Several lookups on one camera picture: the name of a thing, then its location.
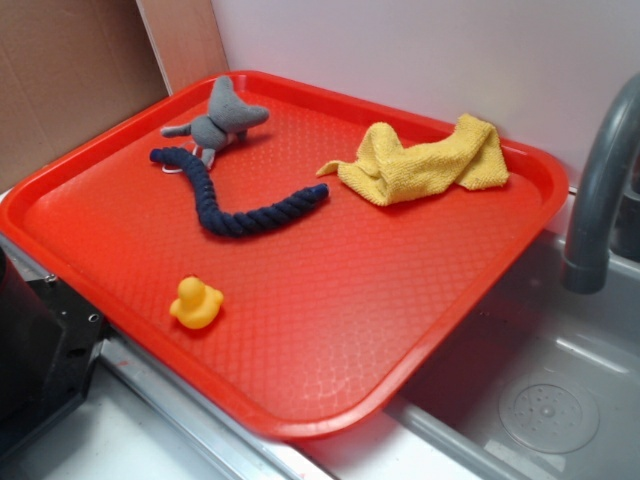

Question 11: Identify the yellow terry cloth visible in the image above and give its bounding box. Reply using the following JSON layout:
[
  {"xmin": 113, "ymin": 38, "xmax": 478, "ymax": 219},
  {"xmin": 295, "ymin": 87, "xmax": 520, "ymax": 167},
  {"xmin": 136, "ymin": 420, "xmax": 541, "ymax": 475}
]
[{"xmin": 316, "ymin": 114, "xmax": 510, "ymax": 207}]

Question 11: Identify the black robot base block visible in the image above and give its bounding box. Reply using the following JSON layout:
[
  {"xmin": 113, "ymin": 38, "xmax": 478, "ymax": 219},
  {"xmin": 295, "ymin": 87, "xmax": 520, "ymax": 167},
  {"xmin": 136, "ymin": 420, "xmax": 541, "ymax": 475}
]
[{"xmin": 1, "ymin": 252, "xmax": 104, "ymax": 460}]

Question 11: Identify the red plastic tray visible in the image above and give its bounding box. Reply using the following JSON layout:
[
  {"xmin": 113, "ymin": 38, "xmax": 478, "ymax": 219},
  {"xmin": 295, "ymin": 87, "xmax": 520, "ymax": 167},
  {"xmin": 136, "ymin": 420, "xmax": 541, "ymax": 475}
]
[{"xmin": 1, "ymin": 79, "xmax": 568, "ymax": 440}]

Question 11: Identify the yellow rubber duck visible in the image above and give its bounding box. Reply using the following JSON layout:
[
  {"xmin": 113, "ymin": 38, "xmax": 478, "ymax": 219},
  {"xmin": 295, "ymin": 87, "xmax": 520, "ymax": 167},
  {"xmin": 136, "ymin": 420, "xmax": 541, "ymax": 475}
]
[{"xmin": 169, "ymin": 276, "xmax": 224, "ymax": 330}]

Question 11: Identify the grey plush mouse toy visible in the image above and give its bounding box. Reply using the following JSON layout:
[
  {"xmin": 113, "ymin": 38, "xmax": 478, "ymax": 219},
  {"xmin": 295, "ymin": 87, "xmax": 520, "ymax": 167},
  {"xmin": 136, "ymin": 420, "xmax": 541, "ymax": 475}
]
[{"xmin": 160, "ymin": 76, "xmax": 270, "ymax": 170}]

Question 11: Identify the grey plastic sink basin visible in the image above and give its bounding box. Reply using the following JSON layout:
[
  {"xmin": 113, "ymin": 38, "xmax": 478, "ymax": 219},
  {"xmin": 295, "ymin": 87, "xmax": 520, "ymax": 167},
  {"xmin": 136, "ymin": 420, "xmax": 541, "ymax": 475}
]
[{"xmin": 384, "ymin": 189, "xmax": 640, "ymax": 480}]

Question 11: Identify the grey sink faucet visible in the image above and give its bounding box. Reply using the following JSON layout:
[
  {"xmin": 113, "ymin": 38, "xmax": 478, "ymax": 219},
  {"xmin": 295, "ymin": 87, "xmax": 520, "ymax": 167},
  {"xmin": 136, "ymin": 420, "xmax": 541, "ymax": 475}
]
[{"xmin": 561, "ymin": 75, "xmax": 639, "ymax": 294}]

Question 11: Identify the round sink drain cover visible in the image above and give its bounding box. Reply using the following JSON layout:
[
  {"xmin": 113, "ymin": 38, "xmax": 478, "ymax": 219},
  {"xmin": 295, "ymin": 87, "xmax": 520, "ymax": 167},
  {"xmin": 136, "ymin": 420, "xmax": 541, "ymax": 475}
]
[{"xmin": 498, "ymin": 372, "xmax": 600, "ymax": 454}]

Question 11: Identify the brown cardboard panel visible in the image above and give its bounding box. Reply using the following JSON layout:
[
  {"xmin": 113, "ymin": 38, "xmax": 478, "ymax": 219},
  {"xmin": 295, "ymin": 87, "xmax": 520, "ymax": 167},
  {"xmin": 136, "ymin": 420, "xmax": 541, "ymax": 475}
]
[{"xmin": 1, "ymin": 1, "xmax": 228, "ymax": 190}]

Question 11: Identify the navy blue rope toy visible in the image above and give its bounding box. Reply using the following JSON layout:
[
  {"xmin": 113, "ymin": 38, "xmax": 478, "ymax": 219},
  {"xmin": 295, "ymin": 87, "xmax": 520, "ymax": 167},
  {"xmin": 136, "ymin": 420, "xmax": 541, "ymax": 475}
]
[{"xmin": 150, "ymin": 147, "xmax": 329, "ymax": 238}]

